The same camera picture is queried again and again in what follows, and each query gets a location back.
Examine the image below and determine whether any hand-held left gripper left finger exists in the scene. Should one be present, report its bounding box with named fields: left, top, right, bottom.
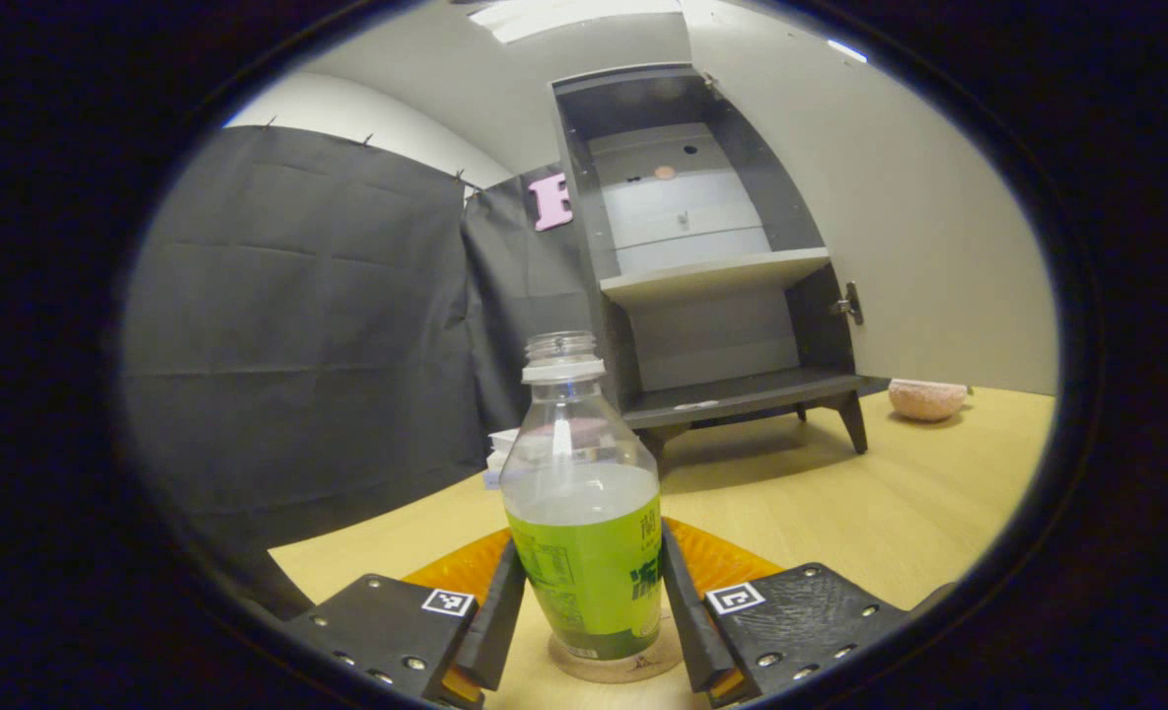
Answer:
left=283, top=528, right=528, bottom=709

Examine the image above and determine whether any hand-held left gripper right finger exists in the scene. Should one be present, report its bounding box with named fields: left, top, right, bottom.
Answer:
left=659, top=517, right=913, bottom=709

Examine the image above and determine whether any round brown coaster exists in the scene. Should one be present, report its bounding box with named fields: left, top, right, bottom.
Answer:
left=547, top=616, right=686, bottom=685

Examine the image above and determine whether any clear bottle green label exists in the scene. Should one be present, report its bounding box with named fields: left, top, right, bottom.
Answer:
left=498, top=330, right=666, bottom=662

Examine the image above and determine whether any beige cabinet door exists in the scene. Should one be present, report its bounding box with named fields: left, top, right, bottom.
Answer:
left=683, top=0, right=1060, bottom=395

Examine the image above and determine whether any dark grey cabinet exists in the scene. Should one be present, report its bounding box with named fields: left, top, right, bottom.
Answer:
left=551, top=64, right=891, bottom=460

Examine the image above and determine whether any white cabinet shelf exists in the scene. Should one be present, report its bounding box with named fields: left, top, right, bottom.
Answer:
left=599, top=247, right=832, bottom=305

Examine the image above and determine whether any pink speckled bowl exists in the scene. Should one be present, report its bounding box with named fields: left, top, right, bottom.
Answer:
left=887, top=379, right=970, bottom=424

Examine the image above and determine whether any black backdrop cloth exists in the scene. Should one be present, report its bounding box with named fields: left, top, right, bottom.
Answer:
left=120, top=123, right=605, bottom=622

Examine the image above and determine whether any large ceiling light panel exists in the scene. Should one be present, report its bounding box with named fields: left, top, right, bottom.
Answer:
left=468, top=0, right=686, bottom=44

